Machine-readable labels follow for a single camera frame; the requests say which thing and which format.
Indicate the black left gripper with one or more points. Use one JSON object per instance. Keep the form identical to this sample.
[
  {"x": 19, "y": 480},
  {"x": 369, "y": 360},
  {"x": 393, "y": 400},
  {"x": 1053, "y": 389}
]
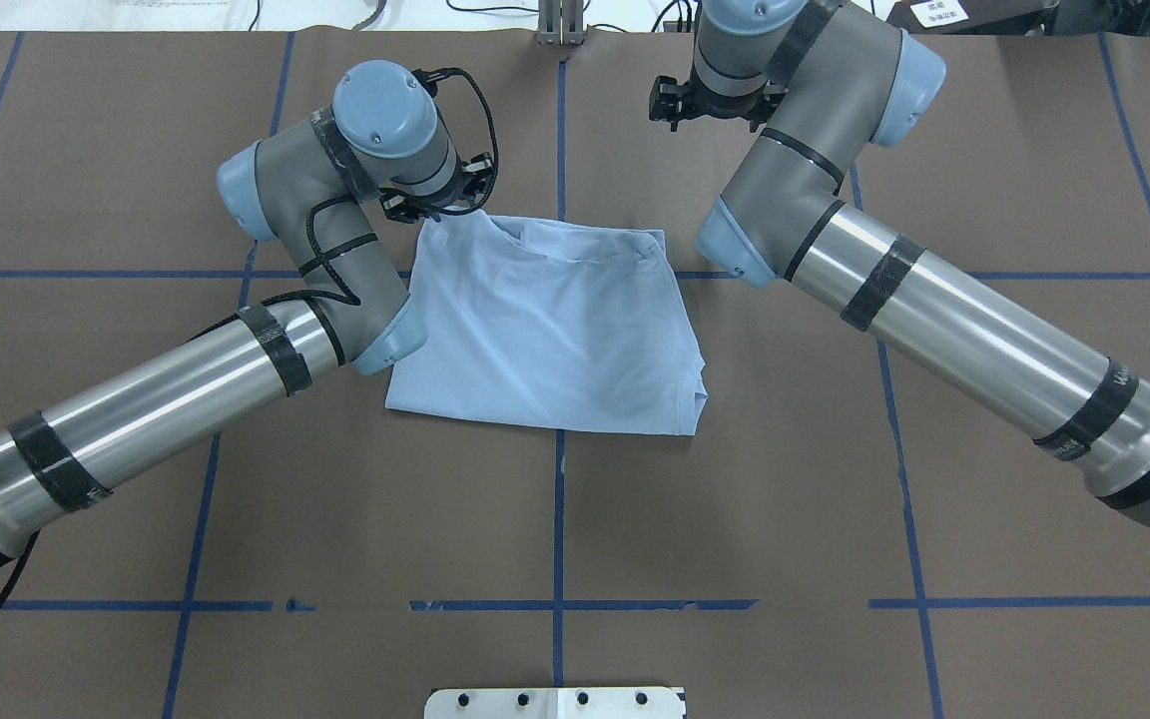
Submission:
[{"x": 422, "y": 207}]

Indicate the light blue t-shirt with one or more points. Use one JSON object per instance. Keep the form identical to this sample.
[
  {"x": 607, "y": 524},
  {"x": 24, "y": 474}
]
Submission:
[{"x": 532, "y": 322}]

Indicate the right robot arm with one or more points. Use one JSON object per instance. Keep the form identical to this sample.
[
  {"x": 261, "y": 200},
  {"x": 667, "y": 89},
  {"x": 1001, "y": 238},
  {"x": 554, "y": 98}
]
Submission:
[{"x": 820, "y": 80}]

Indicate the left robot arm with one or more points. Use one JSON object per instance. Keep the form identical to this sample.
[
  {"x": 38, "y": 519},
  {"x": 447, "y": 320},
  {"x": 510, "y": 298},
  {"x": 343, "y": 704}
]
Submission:
[{"x": 380, "y": 139}]

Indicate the aluminium frame post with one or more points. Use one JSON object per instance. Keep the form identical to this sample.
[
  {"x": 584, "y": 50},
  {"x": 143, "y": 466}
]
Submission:
[{"x": 561, "y": 22}]

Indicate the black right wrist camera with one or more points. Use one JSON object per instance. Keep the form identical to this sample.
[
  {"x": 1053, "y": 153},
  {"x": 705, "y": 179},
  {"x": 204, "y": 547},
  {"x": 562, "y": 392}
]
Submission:
[{"x": 674, "y": 102}]

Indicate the white pedestal column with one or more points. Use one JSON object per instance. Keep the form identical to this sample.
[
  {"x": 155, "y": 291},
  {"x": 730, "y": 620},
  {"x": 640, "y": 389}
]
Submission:
[{"x": 558, "y": 702}]

